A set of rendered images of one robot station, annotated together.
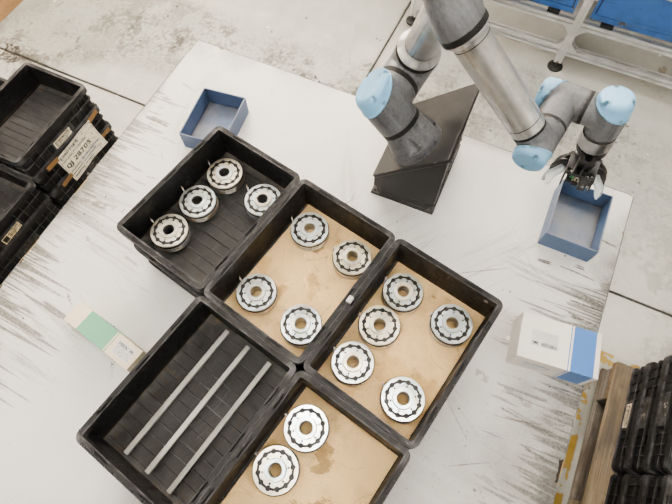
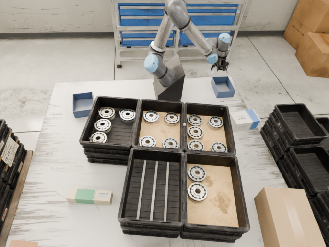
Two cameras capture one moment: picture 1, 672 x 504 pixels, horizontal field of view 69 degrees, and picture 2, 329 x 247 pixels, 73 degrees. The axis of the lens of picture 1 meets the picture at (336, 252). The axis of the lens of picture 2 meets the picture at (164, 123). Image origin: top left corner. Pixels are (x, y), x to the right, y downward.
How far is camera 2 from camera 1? 0.68 m
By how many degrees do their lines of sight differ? 26
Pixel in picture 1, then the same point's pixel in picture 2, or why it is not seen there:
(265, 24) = not seen: hidden behind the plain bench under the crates
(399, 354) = (206, 138)
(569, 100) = (212, 41)
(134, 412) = (129, 207)
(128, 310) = (90, 184)
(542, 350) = (242, 120)
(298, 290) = (160, 136)
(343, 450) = (212, 175)
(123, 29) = not seen: outside the picture
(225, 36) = (44, 94)
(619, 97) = (225, 35)
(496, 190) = (194, 89)
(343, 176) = not seen: hidden behind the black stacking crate
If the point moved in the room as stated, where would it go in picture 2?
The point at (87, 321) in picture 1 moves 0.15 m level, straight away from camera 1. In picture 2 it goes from (78, 193) to (50, 194)
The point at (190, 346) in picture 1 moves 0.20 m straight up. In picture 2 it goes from (134, 173) to (132, 154)
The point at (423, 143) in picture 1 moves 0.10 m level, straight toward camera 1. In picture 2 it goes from (173, 74) to (177, 83)
